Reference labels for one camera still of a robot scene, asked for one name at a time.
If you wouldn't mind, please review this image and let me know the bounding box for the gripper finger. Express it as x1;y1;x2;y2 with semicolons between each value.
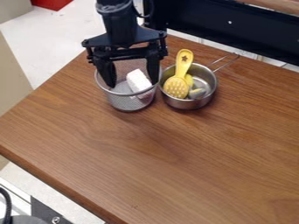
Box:
144;55;163;86
92;58;118;89

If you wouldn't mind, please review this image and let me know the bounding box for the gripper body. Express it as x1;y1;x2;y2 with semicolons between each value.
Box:
80;24;170;64

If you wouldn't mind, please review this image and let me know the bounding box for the grey mesh basket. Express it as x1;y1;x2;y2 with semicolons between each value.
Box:
93;57;162;112

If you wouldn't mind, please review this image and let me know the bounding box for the white toy block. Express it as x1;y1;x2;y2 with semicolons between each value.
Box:
124;68;155;100

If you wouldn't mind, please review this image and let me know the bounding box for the yellow toy brush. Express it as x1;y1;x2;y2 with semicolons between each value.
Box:
162;48;196;100

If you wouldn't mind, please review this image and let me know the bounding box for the silver pot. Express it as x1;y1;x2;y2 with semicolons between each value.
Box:
157;52;241;111

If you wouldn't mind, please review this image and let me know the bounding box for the red box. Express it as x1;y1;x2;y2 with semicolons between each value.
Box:
29;0;75;12

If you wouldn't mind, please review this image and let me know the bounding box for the black metal frame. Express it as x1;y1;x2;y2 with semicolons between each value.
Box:
141;0;299;67

